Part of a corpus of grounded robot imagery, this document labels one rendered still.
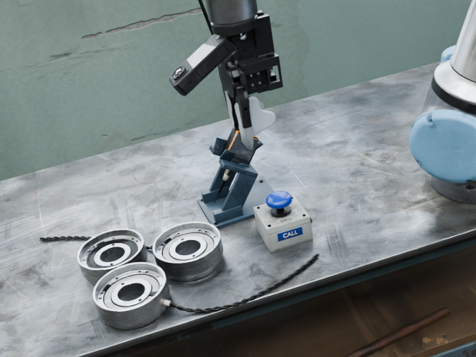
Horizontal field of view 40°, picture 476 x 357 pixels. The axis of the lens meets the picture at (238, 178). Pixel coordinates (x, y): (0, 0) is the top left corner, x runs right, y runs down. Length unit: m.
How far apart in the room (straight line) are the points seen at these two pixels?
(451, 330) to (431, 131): 0.46
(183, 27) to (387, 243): 1.71
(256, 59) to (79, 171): 0.52
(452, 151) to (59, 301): 0.61
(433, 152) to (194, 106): 1.85
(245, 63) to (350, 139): 0.36
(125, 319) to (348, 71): 2.08
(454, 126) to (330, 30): 1.91
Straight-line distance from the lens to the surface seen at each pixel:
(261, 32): 1.02
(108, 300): 0.97
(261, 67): 1.02
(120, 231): 1.08
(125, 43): 2.56
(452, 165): 0.92
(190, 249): 1.05
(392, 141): 1.28
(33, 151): 2.68
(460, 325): 1.25
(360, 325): 1.25
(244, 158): 1.09
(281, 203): 1.00
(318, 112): 1.43
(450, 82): 0.89
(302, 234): 1.02
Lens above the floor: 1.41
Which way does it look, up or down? 30 degrees down
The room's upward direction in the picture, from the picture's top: 11 degrees counter-clockwise
